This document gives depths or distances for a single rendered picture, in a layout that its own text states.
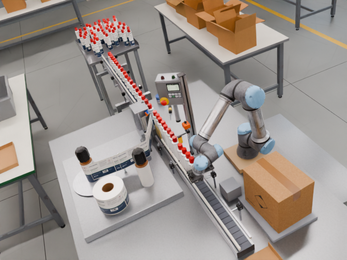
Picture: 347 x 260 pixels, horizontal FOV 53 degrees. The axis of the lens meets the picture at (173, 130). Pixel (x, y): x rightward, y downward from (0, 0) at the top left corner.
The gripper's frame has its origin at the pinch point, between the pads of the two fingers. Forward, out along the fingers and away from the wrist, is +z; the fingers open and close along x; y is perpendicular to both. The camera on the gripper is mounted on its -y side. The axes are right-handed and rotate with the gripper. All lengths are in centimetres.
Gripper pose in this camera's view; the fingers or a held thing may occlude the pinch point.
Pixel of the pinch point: (197, 177)
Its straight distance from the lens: 227.6
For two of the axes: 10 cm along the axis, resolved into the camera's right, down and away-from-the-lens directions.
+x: 4.5, 8.3, -3.4
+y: -8.9, 3.9, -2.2
